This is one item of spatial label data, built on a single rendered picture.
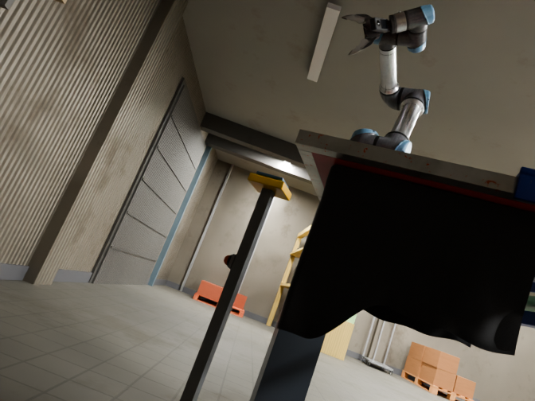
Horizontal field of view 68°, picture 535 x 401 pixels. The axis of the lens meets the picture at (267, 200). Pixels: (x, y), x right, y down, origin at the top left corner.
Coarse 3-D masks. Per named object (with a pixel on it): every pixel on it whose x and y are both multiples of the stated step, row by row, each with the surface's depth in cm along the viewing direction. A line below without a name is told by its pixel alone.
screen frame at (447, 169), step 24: (312, 144) 96; (336, 144) 95; (360, 144) 93; (312, 168) 111; (384, 168) 93; (408, 168) 88; (432, 168) 87; (456, 168) 86; (480, 192) 86; (504, 192) 82
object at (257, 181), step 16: (256, 176) 136; (272, 192) 139; (288, 192) 140; (256, 208) 137; (256, 224) 136; (256, 240) 137; (240, 256) 133; (240, 272) 132; (224, 288) 131; (224, 304) 130; (224, 320) 129; (208, 336) 128; (208, 352) 126; (192, 368) 126; (208, 368) 128; (192, 384) 124; (192, 400) 123
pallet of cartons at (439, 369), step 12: (420, 348) 807; (432, 348) 768; (408, 360) 833; (420, 360) 790; (432, 360) 753; (444, 360) 736; (456, 360) 738; (408, 372) 816; (420, 372) 781; (432, 372) 740; (444, 372) 732; (456, 372) 734; (420, 384) 775; (432, 384) 726; (444, 384) 728; (456, 384) 732; (468, 384) 734; (444, 396) 738; (456, 396) 724; (468, 396) 730
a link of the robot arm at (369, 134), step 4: (356, 132) 181; (360, 132) 179; (364, 132) 178; (368, 132) 178; (372, 132) 178; (376, 132) 180; (352, 136) 182; (356, 136) 180; (360, 136) 178; (364, 136) 178; (368, 136) 178; (372, 136) 178; (376, 136) 177; (352, 140) 181; (356, 140) 179; (360, 140) 178; (364, 140) 177; (368, 140) 176; (372, 140) 176; (376, 140) 175; (372, 144) 175
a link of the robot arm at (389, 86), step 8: (376, 40) 174; (384, 40) 173; (392, 40) 171; (384, 48) 176; (392, 48) 176; (384, 56) 180; (392, 56) 180; (384, 64) 185; (392, 64) 184; (384, 72) 189; (392, 72) 188; (384, 80) 193; (392, 80) 192; (384, 88) 198; (392, 88) 197; (400, 88) 201; (384, 96) 201; (392, 96) 200; (392, 104) 203
